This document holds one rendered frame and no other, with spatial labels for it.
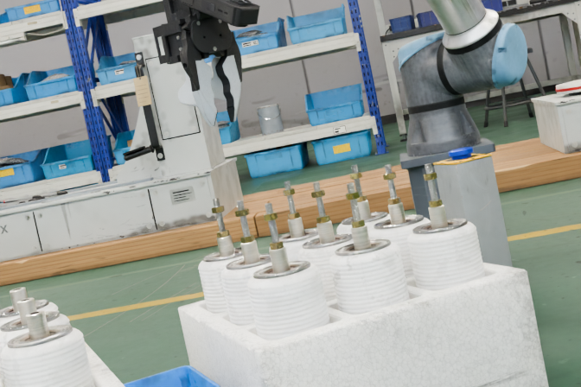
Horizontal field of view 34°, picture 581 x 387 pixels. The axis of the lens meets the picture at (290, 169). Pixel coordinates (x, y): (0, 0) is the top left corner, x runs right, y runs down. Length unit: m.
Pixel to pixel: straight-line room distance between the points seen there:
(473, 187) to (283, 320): 0.47
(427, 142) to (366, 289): 0.71
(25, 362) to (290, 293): 0.32
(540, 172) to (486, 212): 1.79
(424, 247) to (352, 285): 0.12
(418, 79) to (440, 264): 0.69
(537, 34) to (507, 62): 8.01
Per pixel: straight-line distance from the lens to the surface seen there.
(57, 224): 3.60
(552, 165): 3.33
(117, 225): 3.53
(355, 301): 1.23
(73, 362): 1.12
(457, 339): 1.25
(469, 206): 1.52
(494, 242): 1.54
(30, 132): 10.45
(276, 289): 1.17
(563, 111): 3.39
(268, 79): 9.77
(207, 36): 1.29
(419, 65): 1.88
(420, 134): 1.90
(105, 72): 6.29
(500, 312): 1.28
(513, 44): 1.82
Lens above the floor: 0.47
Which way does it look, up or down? 4 degrees down
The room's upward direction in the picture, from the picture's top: 12 degrees counter-clockwise
